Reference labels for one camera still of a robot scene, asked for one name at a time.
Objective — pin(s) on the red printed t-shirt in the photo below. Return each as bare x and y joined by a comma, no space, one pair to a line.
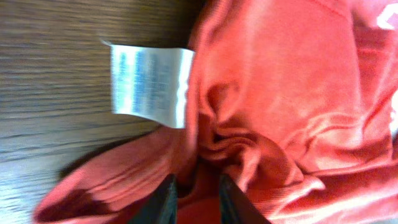
292,99

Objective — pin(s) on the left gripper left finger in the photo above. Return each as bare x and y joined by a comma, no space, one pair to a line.
161,207

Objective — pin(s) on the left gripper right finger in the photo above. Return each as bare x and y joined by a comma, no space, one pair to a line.
235,207

